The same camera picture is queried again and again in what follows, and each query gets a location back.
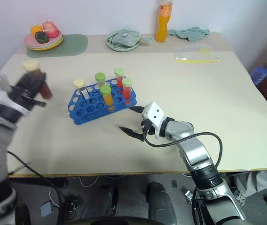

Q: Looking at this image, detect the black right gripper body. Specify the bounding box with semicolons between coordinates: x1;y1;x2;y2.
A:
140;118;158;137

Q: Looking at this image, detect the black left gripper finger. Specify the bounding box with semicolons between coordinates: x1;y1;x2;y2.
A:
33;71;48;85
22;92;47;108

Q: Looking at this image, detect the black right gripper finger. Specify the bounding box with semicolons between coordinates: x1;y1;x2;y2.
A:
129;105;146;115
119;126;145;143

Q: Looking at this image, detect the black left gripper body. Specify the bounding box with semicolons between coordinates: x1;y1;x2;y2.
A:
9;73;41;105

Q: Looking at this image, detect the cream cap dark red tube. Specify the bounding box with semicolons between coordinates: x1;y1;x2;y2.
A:
21;60;53;99

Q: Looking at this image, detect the green cap red test tube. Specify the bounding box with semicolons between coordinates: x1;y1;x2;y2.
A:
122;77;134;106
114;67;125;89

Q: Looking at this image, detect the green cap orange test tube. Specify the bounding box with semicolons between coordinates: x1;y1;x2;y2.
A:
100;85;116;111

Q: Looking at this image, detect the blue test tube rack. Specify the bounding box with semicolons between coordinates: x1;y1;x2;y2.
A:
68;78;137;126

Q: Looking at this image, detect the yellow cap clear test tube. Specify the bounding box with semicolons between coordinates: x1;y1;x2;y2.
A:
73;79;91;101

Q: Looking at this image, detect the green cap clear test tube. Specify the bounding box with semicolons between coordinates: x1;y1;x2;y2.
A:
95;72;107;90

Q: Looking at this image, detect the yellow plate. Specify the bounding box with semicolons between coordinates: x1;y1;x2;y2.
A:
26;34;65;51

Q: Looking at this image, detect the pink plate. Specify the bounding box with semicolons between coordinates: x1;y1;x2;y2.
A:
24;30;63;48

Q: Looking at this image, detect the black green toy fruit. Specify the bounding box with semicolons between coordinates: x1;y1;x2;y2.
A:
34;31;49;44

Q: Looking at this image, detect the green placemat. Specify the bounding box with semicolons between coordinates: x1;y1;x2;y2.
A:
26;34;89;58

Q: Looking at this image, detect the orange toy fruit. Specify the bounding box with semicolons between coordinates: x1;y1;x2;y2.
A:
30;25;43;36

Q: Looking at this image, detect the red toy apple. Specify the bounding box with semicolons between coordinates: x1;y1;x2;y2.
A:
41;21;61;39

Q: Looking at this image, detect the light green plate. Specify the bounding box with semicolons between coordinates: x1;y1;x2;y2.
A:
105;30;141;53

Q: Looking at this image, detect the dark rounded shape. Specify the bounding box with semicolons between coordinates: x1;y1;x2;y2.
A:
145;182;172;221

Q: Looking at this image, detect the green plate with cloth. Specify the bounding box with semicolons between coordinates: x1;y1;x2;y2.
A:
107;28;153;47

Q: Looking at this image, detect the clear zip bag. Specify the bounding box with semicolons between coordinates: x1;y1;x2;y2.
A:
174;45;221;64

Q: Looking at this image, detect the orange juice bottle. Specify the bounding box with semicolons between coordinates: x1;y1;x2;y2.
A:
155;0;174;44

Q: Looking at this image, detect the green cloth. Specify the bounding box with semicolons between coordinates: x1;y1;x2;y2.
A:
168;26;211;43

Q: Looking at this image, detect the grey foot pedal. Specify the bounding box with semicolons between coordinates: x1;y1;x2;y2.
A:
40;202;54;218

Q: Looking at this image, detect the blue ribbed cap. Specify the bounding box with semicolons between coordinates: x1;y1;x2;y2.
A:
250;67;267;86

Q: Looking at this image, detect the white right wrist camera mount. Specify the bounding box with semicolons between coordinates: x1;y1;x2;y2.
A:
141;102;169;140

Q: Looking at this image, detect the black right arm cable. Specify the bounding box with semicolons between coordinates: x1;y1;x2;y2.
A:
143;132;223;170

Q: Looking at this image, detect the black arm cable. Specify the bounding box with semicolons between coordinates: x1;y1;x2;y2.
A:
6;150;67;213
143;132;223;170

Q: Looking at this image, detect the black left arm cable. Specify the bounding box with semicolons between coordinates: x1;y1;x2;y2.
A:
6;150;67;213

